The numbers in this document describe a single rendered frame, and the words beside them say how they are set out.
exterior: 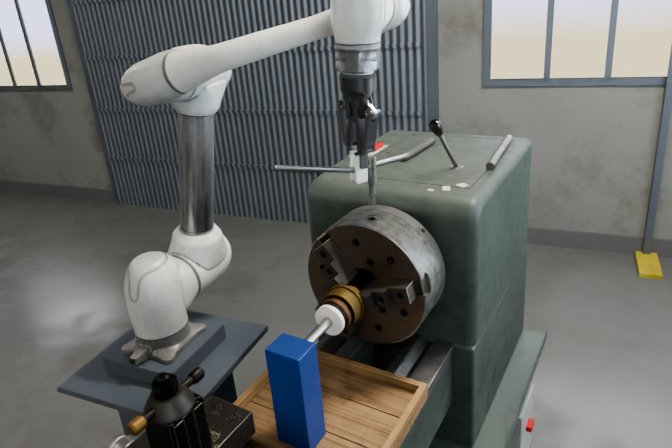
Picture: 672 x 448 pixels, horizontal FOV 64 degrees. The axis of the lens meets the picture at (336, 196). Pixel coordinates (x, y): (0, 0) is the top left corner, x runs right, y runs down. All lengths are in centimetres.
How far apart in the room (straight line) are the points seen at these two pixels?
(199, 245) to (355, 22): 88
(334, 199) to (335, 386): 47
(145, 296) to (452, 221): 84
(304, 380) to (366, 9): 70
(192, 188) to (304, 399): 75
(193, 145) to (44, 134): 452
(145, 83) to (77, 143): 436
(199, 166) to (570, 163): 267
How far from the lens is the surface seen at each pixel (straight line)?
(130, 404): 162
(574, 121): 365
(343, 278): 121
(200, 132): 152
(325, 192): 143
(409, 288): 118
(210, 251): 167
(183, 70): 128
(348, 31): 105
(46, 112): 587
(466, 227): 127
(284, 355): 103
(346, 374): 133
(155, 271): 156
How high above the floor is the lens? 173
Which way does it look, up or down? 21 degrees down
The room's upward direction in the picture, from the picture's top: 5 degrees counter-clockwise
